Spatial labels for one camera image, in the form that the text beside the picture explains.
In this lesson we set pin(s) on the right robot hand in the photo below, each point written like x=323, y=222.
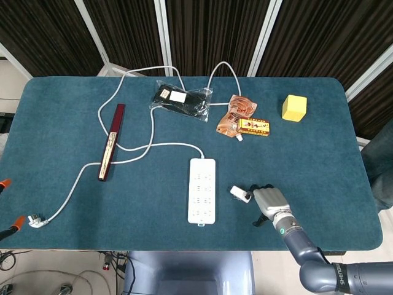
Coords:
x=271, y=201

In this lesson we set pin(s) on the white power adapter plug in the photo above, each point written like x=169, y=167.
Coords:
x=238, y=191

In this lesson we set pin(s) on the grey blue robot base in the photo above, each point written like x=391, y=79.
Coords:
x=190, y=270

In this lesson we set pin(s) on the white power strip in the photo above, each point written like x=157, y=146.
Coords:
x=201, y=190

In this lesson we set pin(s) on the yellow red small box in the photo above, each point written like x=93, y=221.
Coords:
x=255, y=126

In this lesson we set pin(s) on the yellow sponge cube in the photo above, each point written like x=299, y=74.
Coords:
x=294, y=107

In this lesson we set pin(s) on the orange spout pouch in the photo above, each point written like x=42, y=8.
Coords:
x=236, y=107

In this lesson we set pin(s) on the dark grey blue fabric object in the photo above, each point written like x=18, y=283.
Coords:
x=379, y=169

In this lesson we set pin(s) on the black item in clear bag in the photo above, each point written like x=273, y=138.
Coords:
x=187, y=103

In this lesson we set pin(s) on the dark red long box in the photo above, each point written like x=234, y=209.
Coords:
x=118, y=123

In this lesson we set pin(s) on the red button device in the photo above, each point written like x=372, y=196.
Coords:
x=107, y=262

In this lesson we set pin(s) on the teal table cloth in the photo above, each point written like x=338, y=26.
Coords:
x=92, y=199

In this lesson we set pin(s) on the white partition frame post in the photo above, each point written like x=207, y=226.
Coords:
x=93, y=30
x=15, y=60
x=265, y=37
x=368, y=73
x=163, y=37

